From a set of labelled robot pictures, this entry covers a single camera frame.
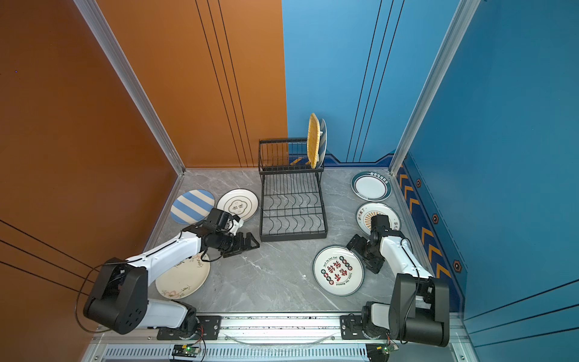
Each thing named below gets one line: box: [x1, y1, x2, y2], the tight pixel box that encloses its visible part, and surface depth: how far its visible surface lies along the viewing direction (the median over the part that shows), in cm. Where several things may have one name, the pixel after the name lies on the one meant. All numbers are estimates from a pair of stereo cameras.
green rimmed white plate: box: [350, 171, 393, 203], surface depth 115 cm
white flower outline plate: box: [216, 188, 260, 222], surface depth 108 cm
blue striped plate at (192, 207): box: [170, 189, 216, 225], surface depth 107 cm
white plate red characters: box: [312, 245, 365, 297], surface depth 87 cm
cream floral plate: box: [155, 251, 211, 300], surface depth 84 cm
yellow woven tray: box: [305, 113, 321, 169], surface depth 88 cm
